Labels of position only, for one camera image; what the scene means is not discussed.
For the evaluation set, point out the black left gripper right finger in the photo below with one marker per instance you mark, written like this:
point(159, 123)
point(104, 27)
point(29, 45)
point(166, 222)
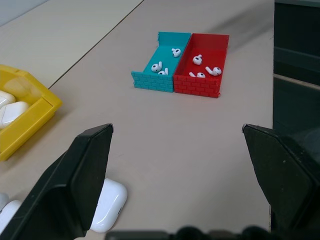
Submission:
point(282, 175)

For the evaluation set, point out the teal brick-pattern tray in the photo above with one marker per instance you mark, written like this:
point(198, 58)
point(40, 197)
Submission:
point(160, 67)

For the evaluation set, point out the yellow plastic bin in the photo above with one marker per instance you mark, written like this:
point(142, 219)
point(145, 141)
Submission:
point(30, 117)

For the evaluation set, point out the red brick-pattern tray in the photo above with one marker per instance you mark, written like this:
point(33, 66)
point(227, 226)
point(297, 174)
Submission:
point(202, 70)

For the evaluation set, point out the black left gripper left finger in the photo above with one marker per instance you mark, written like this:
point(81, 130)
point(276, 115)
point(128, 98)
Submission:
point(72, 180)

